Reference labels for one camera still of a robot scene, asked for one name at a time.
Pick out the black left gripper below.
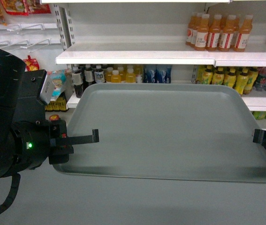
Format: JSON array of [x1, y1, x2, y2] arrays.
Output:
[[11, 120, 99, 171]]

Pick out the grey rectangular serving tray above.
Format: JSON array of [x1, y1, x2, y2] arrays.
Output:
[[54, 83, 266, 183]]

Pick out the white metal shelf unit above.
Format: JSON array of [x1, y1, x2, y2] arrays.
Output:
[[40, 0, 266, 132]]

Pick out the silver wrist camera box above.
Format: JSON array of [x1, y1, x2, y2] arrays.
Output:
[[39, 75, 55, 105]]

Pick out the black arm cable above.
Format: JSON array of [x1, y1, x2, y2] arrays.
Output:
[[0, 173, 21, 225]]

